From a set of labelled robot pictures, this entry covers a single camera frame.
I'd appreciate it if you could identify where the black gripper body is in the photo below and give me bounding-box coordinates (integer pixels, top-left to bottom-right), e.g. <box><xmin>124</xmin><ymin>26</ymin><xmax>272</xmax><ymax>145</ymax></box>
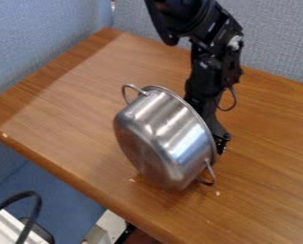
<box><xmin>184</xmin><ymin>47</ymin><xmax>242</xmax><ymax>154</ymax></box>

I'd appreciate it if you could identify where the metal pot with handle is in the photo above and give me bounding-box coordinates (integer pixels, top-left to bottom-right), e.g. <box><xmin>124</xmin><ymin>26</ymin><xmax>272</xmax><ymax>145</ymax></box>
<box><xmin>113</xmin><ymin>84</ymin><xmax>216</xmax><ymax>191</ymax></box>

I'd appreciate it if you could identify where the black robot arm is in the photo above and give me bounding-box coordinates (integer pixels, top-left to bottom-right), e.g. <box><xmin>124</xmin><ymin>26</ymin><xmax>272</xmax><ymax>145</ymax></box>
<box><xmin>144</xmin><ymin>0</ymin><xmax>244</xmax><ymax>153</ymax></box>

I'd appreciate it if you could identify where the black object under table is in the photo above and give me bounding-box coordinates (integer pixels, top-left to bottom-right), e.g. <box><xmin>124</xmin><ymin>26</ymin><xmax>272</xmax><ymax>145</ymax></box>
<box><xmin>31</xmin><ymin>223</ymin><xmax>54</xmax><ymax>244</ymax></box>

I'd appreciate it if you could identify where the white appliance at bottom left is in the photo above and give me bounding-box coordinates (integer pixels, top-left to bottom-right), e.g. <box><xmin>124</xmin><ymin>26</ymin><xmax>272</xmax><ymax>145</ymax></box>
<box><xmin>0</xmin><ymin>210</ymin><xmax>43</xmax><ymax>244</ymax></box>

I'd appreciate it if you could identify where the grey metal table frame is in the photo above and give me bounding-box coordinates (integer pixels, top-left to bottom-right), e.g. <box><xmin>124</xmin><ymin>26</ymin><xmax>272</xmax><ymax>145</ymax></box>
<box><xmin>80</xmin><ymin>210</ymin><xmax>134</xmax><ymax>244</ymax></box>

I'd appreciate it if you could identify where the black cable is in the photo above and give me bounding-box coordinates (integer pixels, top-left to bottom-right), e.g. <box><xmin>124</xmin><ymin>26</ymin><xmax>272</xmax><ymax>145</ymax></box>
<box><xmin>0</xmin><ymin>190</ymin><xmax>42</xmax><ymax>244</ymax></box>

